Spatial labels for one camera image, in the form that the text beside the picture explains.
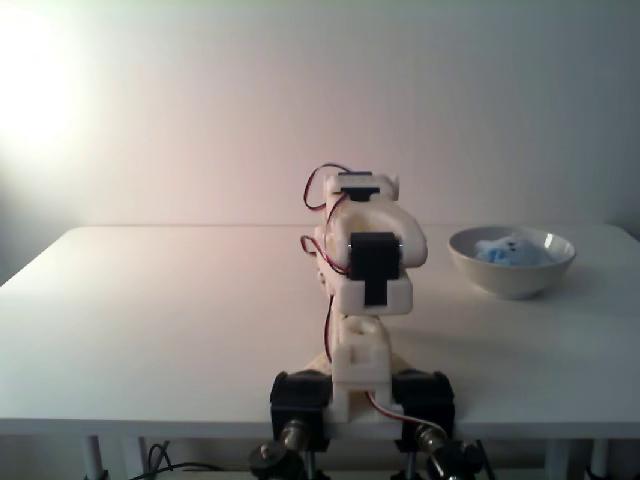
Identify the black table clamp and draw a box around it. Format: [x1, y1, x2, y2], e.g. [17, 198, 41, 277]
[269, 370, 334, 454]
[392, 369, 456, 454]

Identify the black tripod head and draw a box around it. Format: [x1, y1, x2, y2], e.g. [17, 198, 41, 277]
[248, 442, 307, 480]
[424, 440, 496, 480]

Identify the white ceramic bowl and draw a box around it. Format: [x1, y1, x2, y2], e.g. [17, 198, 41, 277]
[448, 225, 577, 301]

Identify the white table leg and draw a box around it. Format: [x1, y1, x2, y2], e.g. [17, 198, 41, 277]
[122, 437, 149, 480]
[585, 439, 617, 480]
[544, 439, 571, 480]
[83, 435, 109, 480]

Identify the red white black servo cable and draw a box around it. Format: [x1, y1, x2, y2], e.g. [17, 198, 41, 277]
[304, 163, 351, 211]
[364, 389, 446, 436]
[299, 233, 351, 277]

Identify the black floor cable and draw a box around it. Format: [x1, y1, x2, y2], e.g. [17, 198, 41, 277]
[142, 442, 226, 480]

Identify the skyblue plush doll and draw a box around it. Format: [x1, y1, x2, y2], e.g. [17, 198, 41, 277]
[473, 236, 552, 267]

